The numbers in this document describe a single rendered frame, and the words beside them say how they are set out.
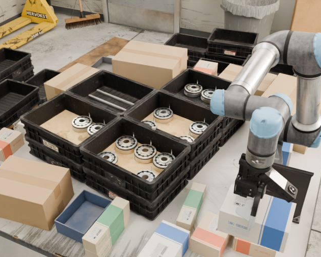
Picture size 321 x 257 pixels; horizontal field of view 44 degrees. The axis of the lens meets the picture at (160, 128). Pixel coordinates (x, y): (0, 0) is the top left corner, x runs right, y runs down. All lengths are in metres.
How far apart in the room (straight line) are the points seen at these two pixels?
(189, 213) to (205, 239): 0.15
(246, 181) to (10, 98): 2.25
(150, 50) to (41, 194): 1.29
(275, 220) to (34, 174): 1.04
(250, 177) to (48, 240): 0.93
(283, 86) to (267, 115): 1.30
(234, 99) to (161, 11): 3.99
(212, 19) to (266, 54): 3.54
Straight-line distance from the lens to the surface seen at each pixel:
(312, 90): 1.54
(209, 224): 1.65
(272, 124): 1.01
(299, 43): 1.42
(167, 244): 1.56
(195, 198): 1.76
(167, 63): 2.46
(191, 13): 4.95
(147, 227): 1.73
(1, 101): 3.08
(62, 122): 2.12
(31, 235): 1.79
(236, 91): 1.16
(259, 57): 1.34
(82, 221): 1.78
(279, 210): 1.24
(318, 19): 4.43
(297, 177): 1.66
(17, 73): 3.37
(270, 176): 1.13
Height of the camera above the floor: 2.03
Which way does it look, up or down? 37 degrees down
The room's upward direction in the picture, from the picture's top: straight up
